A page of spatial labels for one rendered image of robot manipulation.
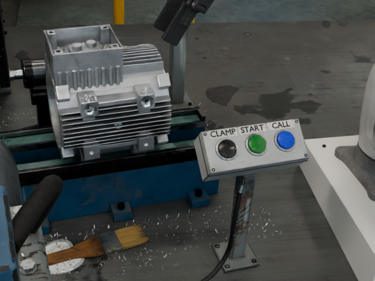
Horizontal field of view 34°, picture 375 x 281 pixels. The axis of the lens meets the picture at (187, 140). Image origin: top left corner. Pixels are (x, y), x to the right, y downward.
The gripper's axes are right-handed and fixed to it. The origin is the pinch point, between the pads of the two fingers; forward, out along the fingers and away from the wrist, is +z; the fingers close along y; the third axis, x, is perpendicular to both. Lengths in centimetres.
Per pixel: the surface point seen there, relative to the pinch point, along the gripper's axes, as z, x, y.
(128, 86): 14.4, -0.8, -0.5
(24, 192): 40.9, -8.4, 1.2
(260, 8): 29, 189, -268
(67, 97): 19.6, -10.5, 1.9
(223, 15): 44, 163, -260
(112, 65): 12.2, -5.1, -1.0
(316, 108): 10, 61, -25
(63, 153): 30.3, -5.8, 1.4
